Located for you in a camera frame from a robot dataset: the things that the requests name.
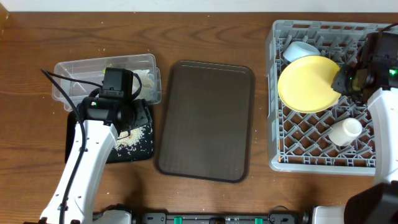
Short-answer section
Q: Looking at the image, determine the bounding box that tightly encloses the light blue bowl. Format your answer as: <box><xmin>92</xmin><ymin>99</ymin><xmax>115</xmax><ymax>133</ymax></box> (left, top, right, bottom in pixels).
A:
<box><xmin>283</xmin><ymin>41</ymin><xmax>320</xmax><ymax>62</ymax></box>

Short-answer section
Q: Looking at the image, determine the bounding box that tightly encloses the yellow plate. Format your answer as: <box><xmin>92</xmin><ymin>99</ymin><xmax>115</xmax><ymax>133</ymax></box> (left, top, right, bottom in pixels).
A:
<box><xmin>277</xmin><ymin>56</ymin><xmax>341</xmax><ymax>113</ymax></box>

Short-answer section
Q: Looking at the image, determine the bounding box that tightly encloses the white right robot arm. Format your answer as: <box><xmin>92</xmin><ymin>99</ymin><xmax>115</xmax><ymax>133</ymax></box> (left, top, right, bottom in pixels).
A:
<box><xmin>309</xmin><ymin>65</ymin><xmax>397</xmax><ymax>223</ymax></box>

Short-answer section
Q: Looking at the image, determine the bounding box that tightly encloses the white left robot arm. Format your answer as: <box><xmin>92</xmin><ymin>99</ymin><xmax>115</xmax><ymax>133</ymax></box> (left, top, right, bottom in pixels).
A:
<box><xmin>39</xmin><ymin>97</ymin><xmax>152</xmax><ymax>223</ymax></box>

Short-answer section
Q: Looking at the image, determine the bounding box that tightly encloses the dark brown serving tray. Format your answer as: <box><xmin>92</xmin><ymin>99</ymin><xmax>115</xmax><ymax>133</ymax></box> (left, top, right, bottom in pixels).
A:
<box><xmin>154</xmin><ymin>60</ymin><xmax>255</xmax><ymax>184</ymax></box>

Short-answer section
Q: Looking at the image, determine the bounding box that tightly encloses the pale green cup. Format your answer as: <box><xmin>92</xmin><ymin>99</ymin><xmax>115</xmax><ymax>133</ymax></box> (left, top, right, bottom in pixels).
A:
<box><xmin>328</xmin><ymin>118</ymin><xmax>363</xmax><ymax>146</ymax></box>

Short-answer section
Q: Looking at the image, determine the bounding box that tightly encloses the clear plastic waste bin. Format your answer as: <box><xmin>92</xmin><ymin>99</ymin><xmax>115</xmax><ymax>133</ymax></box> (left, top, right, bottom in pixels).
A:
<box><xmin>54</xmin><ymin>54</ymin><xmax>162</xmax><ymax>105</ymax></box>

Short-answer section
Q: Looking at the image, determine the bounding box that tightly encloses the grey plastic dishwasher rack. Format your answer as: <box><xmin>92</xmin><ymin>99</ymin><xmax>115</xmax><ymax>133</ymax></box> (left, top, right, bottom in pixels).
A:
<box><xmin>266</xmin><ymin>20</ymin><xmax>397</xmax><ymax>177</ymax></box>

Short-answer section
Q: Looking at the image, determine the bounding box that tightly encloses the pile of rice grains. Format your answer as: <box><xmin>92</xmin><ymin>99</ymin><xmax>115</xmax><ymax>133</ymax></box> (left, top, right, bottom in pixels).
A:
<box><xmin>113</xmin><ymin>68</ymin><xmax>156</xmax><ymax>154</ymax></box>

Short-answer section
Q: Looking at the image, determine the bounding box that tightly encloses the black waste tray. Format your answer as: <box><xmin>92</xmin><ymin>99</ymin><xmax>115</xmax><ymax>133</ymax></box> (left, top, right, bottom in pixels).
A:
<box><xmin>65</xmin><ymin>111</ymin><xmax>154</xmax><ymax>171</ymax></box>

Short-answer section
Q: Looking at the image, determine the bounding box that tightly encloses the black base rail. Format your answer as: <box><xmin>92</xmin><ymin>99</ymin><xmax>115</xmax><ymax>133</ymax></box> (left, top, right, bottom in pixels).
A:
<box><xmin>93</xmin><ymin>205</ymin><xmax>312</xmax><ymax>224</ymax></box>

